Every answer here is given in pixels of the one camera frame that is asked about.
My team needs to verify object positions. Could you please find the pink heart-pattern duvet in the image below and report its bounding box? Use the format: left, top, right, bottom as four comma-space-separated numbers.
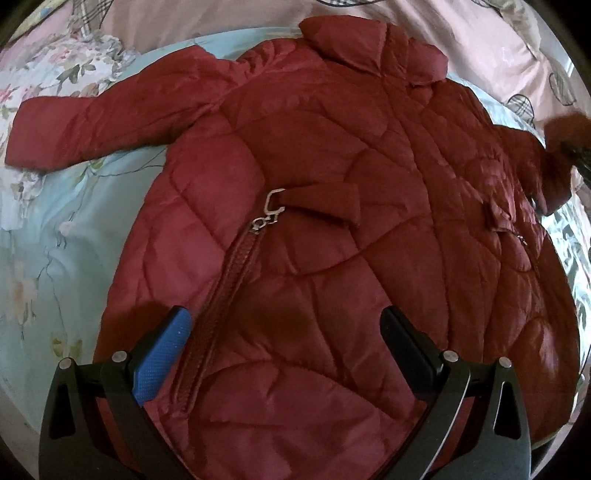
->
1, 1, 590, 126

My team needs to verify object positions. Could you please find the white pink floral quilt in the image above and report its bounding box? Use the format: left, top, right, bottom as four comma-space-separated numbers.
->
1, 34, 138, 231

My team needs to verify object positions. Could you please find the red quilted puffer coat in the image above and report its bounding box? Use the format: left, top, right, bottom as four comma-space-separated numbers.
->
5, 16, 589, 479

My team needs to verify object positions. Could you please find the beige pillow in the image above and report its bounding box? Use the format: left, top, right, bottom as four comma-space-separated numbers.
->
483, 0, 542, 60

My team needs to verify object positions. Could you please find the light blue floral bed sheet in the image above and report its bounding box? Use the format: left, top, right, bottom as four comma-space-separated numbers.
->
0, 26, 591, 471

